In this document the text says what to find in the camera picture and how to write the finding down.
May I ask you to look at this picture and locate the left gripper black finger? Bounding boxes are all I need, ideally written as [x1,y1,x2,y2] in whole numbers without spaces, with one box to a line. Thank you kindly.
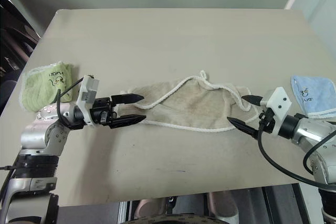
[109,114,148,130]
[110,93,145,105]

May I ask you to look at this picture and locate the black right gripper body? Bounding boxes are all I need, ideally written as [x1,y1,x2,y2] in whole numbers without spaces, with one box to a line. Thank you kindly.
[258,108,276,133]

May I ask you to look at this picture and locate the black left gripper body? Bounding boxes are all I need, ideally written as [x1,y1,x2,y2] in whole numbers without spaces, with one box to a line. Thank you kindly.
[88,97,119,130]

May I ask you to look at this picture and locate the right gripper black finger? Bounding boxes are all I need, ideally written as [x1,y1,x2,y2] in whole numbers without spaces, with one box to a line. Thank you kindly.
[241,94,264,107]
[226,116,260,139]

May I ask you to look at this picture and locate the beige towel with white trim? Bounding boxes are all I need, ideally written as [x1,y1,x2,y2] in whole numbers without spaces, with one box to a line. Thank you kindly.
[117,70,263,133]

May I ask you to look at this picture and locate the blue folded towel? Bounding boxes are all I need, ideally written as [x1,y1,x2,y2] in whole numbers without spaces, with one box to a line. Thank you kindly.
[289,74,336,120]

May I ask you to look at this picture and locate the green folded towel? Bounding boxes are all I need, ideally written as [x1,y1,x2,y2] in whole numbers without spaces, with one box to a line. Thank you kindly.
[18,61,81,113]

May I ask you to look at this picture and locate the dark chair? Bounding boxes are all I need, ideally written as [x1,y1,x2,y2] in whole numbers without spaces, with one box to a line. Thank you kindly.
[0,0,40,116]

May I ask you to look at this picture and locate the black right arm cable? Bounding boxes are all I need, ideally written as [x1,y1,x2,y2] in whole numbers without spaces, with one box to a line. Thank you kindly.
[257,110,336,189]

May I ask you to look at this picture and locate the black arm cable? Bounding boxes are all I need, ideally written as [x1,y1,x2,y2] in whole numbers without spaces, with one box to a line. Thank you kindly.
[257,110,336,189]
[54,78,85,129]

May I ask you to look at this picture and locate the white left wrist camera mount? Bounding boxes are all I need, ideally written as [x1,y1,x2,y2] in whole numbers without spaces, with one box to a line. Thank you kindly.
[76,74,101,127]

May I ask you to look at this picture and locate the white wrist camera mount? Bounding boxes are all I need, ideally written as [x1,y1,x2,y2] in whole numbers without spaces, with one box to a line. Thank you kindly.
[259,87,293,137]
[76,74,101,127]

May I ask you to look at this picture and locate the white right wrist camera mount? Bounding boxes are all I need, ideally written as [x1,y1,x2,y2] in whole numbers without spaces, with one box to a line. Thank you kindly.
[259,87,293,137]

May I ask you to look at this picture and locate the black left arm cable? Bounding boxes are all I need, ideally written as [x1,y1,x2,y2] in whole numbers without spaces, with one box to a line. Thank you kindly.
[54,78,85,129]

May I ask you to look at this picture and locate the black table frame leg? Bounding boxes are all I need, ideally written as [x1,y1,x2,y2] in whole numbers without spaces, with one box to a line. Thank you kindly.
[262,184,312,224]

